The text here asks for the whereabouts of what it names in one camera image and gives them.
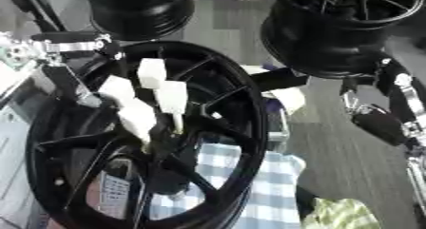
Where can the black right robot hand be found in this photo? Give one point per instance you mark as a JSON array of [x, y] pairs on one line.
[[380, 123]]

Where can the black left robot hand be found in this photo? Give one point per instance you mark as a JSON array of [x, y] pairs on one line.
[[66, 77]]

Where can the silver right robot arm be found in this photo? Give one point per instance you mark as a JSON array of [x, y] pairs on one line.
[[417, 175]]

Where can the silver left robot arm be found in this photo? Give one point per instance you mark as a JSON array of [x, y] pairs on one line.
[[16, 53]]

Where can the black wheel rim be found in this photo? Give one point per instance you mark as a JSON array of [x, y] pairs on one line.
[[327, 39], [138, 11]]

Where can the black spoked wheel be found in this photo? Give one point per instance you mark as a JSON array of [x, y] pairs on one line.
[[233, 90]]

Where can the white block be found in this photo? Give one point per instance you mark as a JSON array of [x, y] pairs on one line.
[[291, 98]]

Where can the crumpled green checked cloth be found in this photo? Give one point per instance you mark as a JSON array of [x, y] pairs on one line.
[[341, 215]]

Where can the black bar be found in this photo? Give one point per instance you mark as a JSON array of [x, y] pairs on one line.
[[277, 79]]

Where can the white printed sheet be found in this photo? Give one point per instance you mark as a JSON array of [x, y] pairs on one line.
[[113, 193]]

